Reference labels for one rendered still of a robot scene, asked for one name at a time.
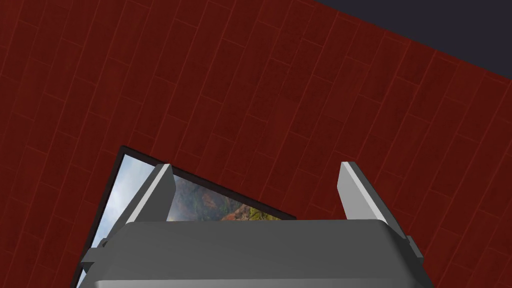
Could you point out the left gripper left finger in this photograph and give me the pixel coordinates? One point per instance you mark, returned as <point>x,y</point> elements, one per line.
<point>154,198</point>

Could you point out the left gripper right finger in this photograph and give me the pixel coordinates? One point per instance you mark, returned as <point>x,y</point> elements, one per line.
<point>360,196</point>

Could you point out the framed landscape picture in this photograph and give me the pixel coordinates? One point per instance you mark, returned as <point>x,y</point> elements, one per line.
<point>120,192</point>

